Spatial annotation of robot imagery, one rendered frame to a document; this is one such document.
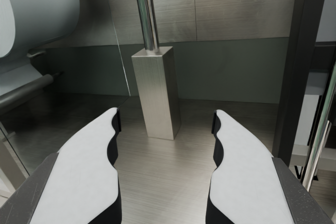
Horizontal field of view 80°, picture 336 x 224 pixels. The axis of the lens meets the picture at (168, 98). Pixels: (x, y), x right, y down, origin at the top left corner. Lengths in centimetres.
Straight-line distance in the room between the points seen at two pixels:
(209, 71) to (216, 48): 9
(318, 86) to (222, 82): 50
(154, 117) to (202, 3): 40
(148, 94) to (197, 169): 24
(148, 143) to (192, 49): 37
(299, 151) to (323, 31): 18
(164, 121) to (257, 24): 42
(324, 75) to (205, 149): 37
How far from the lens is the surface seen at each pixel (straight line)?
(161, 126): 62
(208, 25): 74
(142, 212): 50
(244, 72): 78
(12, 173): 60
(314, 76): 33
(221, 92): 82
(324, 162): 39
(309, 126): 51
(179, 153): 60
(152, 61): 53
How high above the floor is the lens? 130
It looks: 27 degrees down
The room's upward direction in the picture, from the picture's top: 8 degrees counter-clockwise
